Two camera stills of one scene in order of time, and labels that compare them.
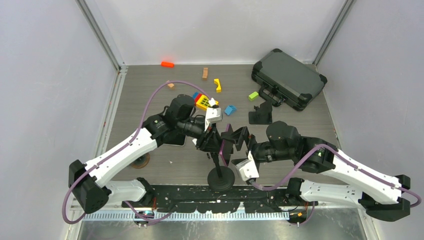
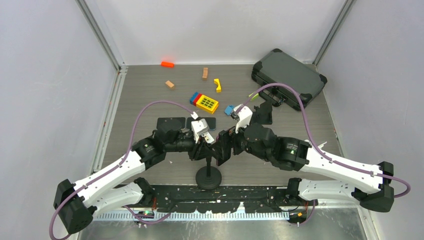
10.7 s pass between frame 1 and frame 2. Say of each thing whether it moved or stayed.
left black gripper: moved
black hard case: stayed
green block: stayed
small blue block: stayed
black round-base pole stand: moved
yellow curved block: stayed
